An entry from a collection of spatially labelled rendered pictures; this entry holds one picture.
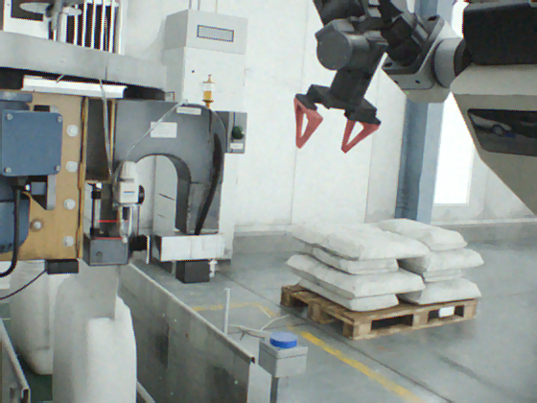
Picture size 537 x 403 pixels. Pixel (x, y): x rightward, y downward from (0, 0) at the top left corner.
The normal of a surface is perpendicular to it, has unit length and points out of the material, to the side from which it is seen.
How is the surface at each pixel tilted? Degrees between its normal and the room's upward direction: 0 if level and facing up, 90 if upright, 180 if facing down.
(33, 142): 90
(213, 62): 90
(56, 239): 90
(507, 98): 130
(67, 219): 90
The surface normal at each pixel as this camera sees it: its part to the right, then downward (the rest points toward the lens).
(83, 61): 0.93, 0.11
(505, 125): -0.70, 0.63
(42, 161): 0.82, 0.13
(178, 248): 0.51, 0.14
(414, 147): -0.86, 0.00
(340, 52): -0.60, 0.19
